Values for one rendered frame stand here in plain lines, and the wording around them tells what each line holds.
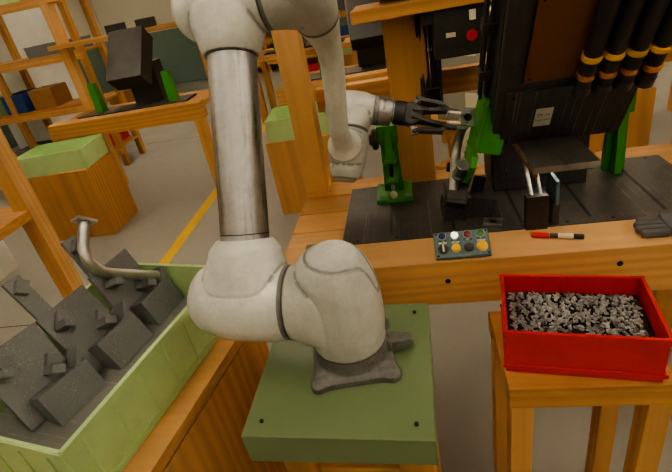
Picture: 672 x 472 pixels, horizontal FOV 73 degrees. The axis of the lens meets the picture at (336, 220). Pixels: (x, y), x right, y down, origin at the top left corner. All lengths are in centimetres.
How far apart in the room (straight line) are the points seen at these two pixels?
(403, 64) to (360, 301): 106
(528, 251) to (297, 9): 86
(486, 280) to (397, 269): 25
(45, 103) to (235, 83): 594
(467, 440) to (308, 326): 125
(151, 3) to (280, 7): 1158
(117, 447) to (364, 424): 55
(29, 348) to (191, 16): 86
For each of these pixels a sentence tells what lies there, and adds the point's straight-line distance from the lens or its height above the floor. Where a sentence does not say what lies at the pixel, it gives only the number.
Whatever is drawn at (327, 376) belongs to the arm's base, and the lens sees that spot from 97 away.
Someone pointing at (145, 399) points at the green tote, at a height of 87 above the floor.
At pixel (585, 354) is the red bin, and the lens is 113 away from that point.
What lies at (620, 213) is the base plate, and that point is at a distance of 157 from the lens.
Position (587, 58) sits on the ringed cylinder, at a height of 138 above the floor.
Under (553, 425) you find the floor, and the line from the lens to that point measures 210.
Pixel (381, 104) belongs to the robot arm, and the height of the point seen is 128.
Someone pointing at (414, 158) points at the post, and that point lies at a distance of 181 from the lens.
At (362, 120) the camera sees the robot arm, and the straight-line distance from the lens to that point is 142.
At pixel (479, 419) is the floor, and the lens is 208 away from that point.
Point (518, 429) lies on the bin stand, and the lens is 123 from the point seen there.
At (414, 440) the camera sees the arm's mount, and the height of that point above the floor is 92.
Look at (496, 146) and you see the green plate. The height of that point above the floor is 113.
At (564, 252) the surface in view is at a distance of 137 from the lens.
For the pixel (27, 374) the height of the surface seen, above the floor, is 95.
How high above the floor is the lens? 164
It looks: 28 degrees down
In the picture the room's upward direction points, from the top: 11 degrees counter-clockwise
